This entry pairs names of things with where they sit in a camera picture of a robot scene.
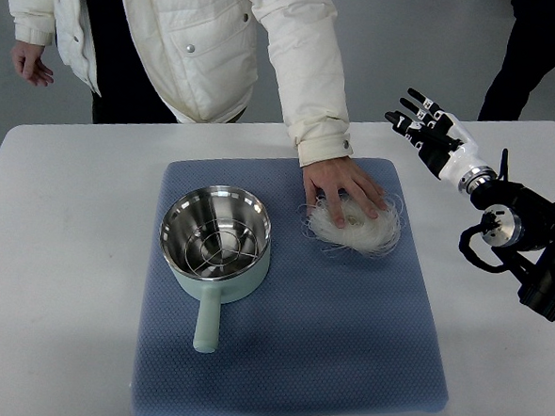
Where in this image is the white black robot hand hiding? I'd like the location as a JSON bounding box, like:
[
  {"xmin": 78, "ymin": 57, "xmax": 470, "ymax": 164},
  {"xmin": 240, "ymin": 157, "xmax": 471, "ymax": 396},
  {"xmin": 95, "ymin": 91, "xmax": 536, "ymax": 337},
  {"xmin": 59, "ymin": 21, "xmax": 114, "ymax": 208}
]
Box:
[{"xmin": 385, "ymin": 88, "xmax": 498, "ymax": 194}]

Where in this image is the person's bare left hand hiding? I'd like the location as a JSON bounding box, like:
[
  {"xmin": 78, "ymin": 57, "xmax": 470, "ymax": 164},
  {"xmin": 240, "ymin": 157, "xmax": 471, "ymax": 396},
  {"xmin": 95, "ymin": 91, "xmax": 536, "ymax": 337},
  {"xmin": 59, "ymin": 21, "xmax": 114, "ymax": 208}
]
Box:
[{"xmin": 302, "ymin": 156, "xmax": 387, "ymax": 229}]

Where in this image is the person's bare right hand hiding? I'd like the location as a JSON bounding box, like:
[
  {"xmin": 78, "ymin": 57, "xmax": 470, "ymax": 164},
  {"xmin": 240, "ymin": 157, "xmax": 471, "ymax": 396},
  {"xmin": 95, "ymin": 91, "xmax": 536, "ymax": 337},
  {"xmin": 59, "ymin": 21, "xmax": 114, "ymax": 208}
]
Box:
[{"xmin": 10, "ymin": 40, "xmax": 54, "ymax": 87}]

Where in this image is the white vermicelli bundle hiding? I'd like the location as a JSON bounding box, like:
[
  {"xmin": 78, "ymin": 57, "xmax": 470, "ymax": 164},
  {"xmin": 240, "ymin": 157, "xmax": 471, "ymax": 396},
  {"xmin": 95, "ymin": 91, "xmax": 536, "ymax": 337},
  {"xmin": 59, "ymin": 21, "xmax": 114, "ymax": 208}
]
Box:
[{"xmin": 297, "ymin": 194, "xmax": 404, "ymax": 259}]

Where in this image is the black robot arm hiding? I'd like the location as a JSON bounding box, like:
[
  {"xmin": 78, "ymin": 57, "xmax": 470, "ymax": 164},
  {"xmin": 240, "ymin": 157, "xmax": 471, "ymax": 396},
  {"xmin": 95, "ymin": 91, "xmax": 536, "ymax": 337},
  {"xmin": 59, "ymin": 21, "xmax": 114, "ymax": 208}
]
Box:
[{"xmin": 459, "ymin": 150, "xmax": 555, "ymax": 322}]

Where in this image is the mint green pot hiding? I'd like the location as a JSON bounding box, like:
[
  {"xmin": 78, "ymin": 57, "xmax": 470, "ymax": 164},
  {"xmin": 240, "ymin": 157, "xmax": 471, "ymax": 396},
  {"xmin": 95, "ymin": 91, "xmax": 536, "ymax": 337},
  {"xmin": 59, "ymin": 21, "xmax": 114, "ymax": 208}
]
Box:
[{"xmin": 159, "ymin": 185, "xmax": 272, "ymax": 354}]

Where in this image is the person in black clothes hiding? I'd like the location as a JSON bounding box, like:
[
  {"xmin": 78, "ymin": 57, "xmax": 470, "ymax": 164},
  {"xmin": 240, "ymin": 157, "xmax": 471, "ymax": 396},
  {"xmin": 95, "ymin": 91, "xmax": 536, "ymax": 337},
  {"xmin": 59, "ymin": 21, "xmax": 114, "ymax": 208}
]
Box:
[{"xmin": 478, "ymin": 0, "xmax": 555, "ymax": 121}]

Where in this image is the blue quilted mat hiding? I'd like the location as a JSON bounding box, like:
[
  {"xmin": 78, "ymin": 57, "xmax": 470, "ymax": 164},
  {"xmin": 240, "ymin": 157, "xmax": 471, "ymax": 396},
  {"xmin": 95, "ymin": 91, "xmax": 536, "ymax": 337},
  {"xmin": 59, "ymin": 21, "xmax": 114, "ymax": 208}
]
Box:
[{"xmin": 132, "ymin": 158, "xmax": 448, "ymax": 416}]

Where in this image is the white puffer jacket sleeve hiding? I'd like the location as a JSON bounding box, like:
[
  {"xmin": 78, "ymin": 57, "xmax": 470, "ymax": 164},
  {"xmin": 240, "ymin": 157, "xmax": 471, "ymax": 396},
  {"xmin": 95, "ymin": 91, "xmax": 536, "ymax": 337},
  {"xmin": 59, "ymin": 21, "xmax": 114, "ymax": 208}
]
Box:
[{"xmin": 250, "ymin": 0, "xmax": 353, "ymax": 167}]

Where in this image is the white puffer jacket body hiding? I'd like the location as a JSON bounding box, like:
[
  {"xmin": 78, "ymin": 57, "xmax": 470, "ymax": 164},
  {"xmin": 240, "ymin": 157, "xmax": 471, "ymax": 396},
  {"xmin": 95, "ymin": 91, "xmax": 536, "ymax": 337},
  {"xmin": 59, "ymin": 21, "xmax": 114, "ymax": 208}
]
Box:
[{"xmin": 8, "ymin": 0, "xmax": 262, "ymax": 122}]

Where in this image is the round wire steaming rack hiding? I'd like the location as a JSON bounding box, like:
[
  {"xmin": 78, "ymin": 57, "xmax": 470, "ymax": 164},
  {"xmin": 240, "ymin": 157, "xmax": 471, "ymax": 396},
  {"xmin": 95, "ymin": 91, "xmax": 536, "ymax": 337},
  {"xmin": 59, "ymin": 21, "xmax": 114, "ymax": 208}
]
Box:
[{"xmin": 185, "ymin": 230, "xmax": 260, "ymax": 269}]

